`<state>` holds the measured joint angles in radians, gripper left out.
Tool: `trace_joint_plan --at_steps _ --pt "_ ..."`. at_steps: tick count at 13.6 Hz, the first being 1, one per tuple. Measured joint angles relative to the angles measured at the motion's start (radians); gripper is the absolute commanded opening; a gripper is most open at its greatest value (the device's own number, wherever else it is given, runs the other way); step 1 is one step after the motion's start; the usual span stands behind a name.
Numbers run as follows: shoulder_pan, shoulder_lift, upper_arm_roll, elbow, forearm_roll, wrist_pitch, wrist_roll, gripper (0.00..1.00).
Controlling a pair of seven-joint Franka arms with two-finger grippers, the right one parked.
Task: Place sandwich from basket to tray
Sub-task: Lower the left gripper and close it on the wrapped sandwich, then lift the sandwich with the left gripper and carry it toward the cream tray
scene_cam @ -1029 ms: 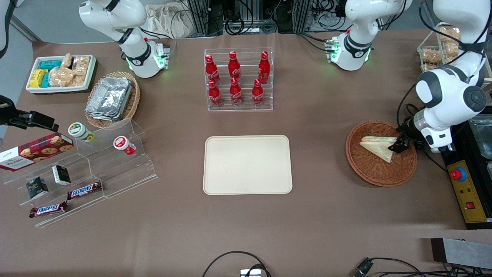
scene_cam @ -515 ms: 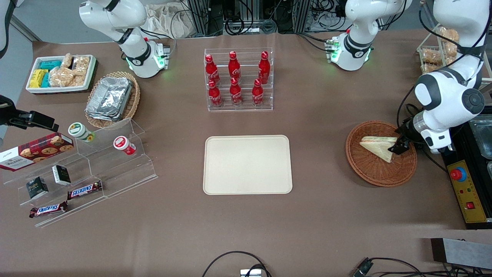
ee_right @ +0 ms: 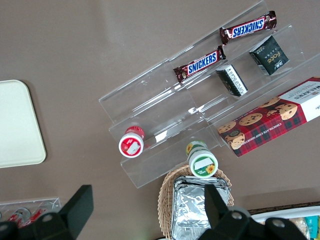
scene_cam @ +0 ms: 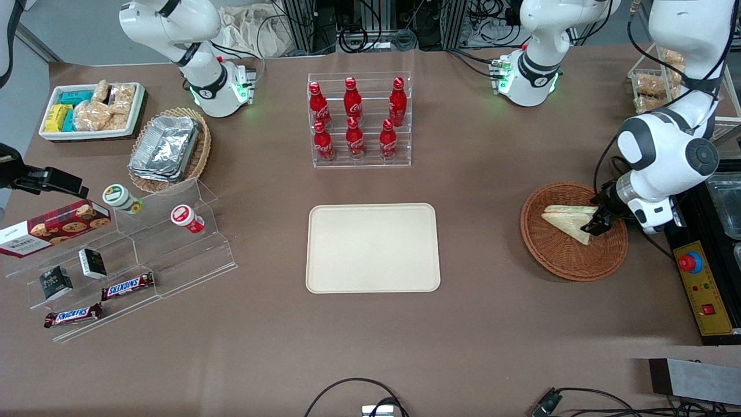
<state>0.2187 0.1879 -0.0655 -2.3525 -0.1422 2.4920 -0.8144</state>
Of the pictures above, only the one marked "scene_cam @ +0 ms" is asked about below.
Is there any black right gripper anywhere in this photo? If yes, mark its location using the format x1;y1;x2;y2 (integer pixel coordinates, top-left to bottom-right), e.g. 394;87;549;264
0;144;89;199

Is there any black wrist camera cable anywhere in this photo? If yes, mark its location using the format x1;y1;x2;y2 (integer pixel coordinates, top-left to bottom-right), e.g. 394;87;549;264
593;0;739;197

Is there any black machine with yellow panel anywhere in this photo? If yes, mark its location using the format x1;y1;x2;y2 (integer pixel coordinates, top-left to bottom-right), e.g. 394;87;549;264
666;162;741;346

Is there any black looped cable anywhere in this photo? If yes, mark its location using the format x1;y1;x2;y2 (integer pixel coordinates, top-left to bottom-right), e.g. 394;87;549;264
304;378;409;417

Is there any stack of foil trays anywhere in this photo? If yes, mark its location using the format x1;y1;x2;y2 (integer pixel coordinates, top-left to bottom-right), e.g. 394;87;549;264
129;116;201;183

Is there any brown Snickers bar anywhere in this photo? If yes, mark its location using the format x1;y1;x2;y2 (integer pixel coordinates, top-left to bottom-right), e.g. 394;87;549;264
101;272;155;302
44;303;103;329

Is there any triangular sandwich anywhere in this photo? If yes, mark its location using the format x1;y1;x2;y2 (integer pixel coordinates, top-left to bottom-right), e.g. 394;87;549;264
541;204;600;246

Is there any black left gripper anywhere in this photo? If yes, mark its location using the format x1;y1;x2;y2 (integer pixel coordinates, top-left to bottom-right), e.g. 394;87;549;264
581;180;629;236

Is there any yellow snack pack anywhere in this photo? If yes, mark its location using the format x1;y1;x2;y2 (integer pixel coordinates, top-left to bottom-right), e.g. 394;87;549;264
45;104;73;133

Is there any round brown wicker basket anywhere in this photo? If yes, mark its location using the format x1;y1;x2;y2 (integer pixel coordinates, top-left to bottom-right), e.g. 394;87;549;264
520;181;629;283

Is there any red cola bottle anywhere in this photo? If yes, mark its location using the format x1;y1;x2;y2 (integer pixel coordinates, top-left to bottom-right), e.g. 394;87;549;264
344;76;363;125
379;119;398;160
346;116;366;160
389;76;408;127
313;120;336;163
309;81;332;128

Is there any green lidded yogurt cup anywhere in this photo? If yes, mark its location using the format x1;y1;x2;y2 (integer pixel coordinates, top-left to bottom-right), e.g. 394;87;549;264
102;184;142;215

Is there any oval tan wicker basket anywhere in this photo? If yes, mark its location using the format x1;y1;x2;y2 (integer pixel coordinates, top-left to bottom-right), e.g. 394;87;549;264
127;107;212;195

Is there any small black white box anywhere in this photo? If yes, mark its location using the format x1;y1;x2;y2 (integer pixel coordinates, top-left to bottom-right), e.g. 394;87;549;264
78;248;108;280

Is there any small black gold box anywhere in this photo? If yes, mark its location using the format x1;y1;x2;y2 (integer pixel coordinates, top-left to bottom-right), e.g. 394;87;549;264
39;265;74;301

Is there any white rectangular snack bin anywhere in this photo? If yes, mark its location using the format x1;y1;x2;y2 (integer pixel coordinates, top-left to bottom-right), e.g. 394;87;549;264
39;82;145;141

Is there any clear acrylic stepped shelf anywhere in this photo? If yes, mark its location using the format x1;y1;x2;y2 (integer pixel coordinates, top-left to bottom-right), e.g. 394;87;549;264
6;177;238;343

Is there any beige cloth bag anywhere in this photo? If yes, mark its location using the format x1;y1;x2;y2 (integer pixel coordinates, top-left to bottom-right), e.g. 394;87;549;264
219;5;290;58

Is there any clear acrylic bottle rack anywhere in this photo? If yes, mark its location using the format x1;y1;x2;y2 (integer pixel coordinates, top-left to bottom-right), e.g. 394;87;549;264
307;72;413;169

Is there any beige rectangular tray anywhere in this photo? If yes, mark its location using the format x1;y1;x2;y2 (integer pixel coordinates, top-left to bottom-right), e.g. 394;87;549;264
306;203;441;294

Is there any aluminium frame post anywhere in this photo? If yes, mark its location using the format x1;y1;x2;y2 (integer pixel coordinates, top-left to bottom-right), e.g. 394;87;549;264
278;0;316;56
443;0;469;50

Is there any grey metal box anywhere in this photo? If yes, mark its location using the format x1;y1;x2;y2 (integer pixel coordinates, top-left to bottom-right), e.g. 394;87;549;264
648;358;741;406

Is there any white wire rack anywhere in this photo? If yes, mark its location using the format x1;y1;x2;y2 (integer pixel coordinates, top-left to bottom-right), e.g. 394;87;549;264
628;43;741;145

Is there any black cable with connector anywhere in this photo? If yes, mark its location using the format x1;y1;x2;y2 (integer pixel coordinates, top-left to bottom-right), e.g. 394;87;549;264
533;387;741;417

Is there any red tartan cookie box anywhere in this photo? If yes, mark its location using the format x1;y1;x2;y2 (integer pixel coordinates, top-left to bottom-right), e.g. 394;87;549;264
0;200;112;258

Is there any red lidded yogurt cup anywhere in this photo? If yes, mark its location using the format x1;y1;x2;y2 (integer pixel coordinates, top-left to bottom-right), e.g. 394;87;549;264
171;204;205;234

